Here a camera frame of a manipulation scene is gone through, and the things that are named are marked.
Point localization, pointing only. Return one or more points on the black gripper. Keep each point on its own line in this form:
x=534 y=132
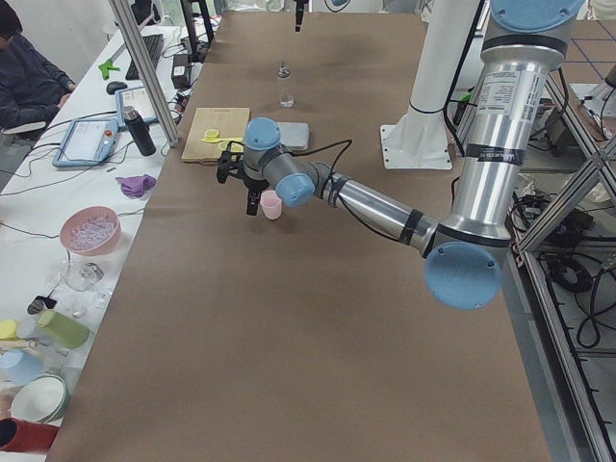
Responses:
x=252 y=183
x=298 y=11

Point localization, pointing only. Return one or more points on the pink plastic cup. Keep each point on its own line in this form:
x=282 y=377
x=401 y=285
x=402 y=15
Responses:
x=271 y=204

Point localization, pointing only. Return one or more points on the glass sauce bottle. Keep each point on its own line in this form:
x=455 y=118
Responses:
x=285 y=97

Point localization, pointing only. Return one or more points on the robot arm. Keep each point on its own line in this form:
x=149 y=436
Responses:
x=462 y=253

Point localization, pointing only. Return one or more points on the digital kitchen scale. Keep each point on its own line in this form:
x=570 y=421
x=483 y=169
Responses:
x=295 y=135

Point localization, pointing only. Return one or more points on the green cup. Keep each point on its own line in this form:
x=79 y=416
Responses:
x=64 y=330

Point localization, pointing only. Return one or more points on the yellow cup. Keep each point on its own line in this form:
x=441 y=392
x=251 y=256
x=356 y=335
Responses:
x=8 y=330

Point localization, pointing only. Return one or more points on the light blue cup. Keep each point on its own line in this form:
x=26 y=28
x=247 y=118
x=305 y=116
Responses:
x=21 y=367

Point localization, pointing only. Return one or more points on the red cup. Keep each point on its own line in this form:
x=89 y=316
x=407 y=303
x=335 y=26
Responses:
x=22 y=436

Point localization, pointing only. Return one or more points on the yellow plastic knife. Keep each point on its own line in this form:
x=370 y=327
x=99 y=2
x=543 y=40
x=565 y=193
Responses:
x=225 y=140

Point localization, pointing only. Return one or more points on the lemon slice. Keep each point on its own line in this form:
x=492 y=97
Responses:
x=211 y=134

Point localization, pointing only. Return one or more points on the wooden cutting board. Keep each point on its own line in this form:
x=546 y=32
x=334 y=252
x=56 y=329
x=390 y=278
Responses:
x=230 y=122

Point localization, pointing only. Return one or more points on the purple cloth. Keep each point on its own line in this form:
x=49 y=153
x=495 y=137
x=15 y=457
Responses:
x=136 y=186

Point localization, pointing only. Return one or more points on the black thermos bottle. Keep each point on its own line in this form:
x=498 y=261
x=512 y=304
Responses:
x=139 y=131

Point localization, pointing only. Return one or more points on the black power adapter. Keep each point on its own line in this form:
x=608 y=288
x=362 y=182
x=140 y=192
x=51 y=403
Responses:
x=181 y=73

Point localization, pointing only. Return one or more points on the pink bowl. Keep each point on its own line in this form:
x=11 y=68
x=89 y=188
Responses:
x=91 y=231

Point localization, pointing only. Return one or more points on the blue teach pendant tablet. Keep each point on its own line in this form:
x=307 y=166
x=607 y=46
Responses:
x=87 y=142

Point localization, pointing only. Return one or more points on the computer mouse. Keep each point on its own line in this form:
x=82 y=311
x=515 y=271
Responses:
x=115 y=86

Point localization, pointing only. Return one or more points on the wine glass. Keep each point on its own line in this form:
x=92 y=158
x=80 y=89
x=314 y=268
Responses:
x=88 y=277

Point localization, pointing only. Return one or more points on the green clamp tool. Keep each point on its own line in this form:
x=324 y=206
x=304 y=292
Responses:
x=106 y=68

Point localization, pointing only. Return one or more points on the seated person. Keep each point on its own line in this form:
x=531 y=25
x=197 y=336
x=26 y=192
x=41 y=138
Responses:
x=32 y=88

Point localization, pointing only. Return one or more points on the white green-rimmed bowl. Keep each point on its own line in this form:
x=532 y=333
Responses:
x=44 y=400

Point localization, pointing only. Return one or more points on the aluminium frame post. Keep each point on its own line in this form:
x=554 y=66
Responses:
x=136 y=47

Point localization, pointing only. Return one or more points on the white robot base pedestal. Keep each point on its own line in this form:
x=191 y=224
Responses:
x=419 y=139

